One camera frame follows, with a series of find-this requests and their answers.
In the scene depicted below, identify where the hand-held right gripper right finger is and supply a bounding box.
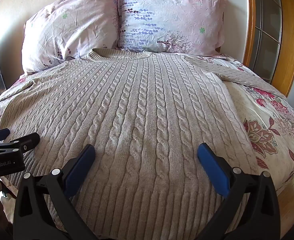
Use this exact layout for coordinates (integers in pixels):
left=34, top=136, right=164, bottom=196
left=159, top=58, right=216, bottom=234
left=197, top=142, right=280, bottom=240

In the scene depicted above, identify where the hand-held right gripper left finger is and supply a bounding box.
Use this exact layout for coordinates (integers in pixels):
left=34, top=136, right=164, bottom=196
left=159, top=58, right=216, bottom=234
left=13, top=144, right=105, bottom=240

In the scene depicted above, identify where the beige cable-knit sweater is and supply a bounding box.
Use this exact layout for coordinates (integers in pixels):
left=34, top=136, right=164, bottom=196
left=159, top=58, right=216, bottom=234
left=0, top=48, right=287, bottom=238

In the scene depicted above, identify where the floral bed cover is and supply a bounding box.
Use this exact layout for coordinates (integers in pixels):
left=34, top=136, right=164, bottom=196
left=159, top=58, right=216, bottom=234
left=0, top=52, right=294, bottom=233

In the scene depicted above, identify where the pale pink floral pillow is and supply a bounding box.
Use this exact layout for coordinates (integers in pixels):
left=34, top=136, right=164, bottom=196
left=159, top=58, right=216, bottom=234
left=22, top=0, right=120, bottom=75

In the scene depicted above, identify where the wooden headboard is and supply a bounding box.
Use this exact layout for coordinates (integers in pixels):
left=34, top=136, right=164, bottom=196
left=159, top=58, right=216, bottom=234
left=243, top=0, right=294, bottom=97

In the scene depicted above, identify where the lavender print pillow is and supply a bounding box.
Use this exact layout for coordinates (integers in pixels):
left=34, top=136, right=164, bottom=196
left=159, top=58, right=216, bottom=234
left=114, top=0, right=231, bottom=55

